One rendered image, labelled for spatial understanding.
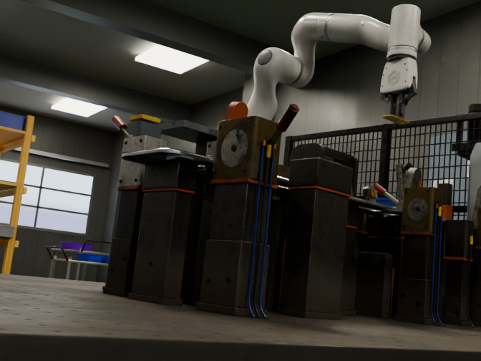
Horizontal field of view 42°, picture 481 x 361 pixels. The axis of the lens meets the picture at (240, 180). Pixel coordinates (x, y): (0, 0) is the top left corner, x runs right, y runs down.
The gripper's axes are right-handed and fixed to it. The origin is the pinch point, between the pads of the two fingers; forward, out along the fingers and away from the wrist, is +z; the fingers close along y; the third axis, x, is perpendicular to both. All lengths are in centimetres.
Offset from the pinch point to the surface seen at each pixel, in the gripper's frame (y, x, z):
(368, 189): -22.0, 16.7, 18.5
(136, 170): -13, -73, 32
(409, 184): 9.7, -4.0, 22.5
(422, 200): 14.6, -4.6, 27.2
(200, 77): -539, 273, -199
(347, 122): -313, 311, -121
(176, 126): -31, -53, 15
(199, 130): -28, -48, 15
